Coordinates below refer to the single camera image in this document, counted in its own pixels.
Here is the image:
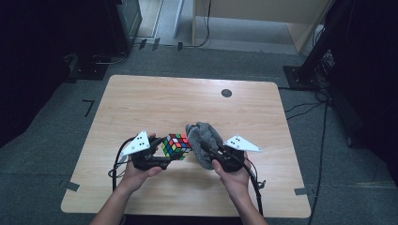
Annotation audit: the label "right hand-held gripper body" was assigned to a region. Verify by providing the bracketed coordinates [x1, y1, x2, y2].
[214, 134, 263, 173]

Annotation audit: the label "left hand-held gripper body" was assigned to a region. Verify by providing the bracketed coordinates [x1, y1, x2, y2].
[120, 130, 164, 173]

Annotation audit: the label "multicoloured puzzle cube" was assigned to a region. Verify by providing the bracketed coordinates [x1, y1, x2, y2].
[161, 133, 192, 161]

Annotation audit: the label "grey fluffy cloth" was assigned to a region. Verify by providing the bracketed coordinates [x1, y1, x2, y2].
[185, 122, 224, 171]

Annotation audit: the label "person's right hand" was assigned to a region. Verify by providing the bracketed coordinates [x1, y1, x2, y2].
[212, 152, 253, 197]

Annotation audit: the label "person's left hand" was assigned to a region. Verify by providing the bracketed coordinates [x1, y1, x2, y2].
[117, 133, 164, 194]

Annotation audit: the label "black angled floor tape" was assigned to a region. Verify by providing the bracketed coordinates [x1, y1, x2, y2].
[82, 98, 96, 118]

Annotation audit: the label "black stand base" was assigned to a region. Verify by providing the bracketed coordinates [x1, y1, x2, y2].
[66, 52, 109, 83]

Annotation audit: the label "dark cabinet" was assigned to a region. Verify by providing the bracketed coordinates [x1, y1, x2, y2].
[106, 0, 144, 54]

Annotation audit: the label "black metal stand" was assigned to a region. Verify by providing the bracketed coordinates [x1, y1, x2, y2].
[283, 0, 356, 92]

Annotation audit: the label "dark curtain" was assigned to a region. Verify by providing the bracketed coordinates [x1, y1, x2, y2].
[327, 0, 398, 179]
[0, 0, 111, 148]

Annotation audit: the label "light wooden desk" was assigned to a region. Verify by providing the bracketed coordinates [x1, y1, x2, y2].
[191, 0, 332, 54]

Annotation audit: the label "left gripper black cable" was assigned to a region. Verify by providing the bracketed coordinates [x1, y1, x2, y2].
[107, 136, 136, 192]

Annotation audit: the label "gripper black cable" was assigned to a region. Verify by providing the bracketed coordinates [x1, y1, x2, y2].
[240, 160, 268, 218]
[107, 136, 136, 192]

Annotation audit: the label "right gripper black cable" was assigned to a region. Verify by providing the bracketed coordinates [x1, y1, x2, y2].
[240, 160, 268, 218]

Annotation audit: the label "long black floor cable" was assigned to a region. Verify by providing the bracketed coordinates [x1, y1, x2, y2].
[307, 102, 329, 225]

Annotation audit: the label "black floor cables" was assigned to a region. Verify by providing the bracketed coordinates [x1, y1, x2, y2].
[277, 86, 330, 122]

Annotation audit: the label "black hanging cable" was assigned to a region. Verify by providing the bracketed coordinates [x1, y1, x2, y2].
[187, 0, 212, 49]

